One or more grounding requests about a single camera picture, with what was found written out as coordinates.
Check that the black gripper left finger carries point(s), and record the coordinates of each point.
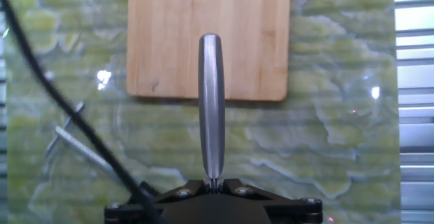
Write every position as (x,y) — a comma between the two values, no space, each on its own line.
(118,214)

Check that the bamboo cutting board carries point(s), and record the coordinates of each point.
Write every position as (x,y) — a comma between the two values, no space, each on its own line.
(162,40)

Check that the steel cleaver knife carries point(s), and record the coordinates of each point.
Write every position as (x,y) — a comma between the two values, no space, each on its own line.
(212,98)

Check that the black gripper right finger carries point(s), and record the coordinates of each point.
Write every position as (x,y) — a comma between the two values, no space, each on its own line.
(295,212)

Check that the green marble pattern mat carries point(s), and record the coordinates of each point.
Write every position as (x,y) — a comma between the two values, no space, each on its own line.
(305,142)

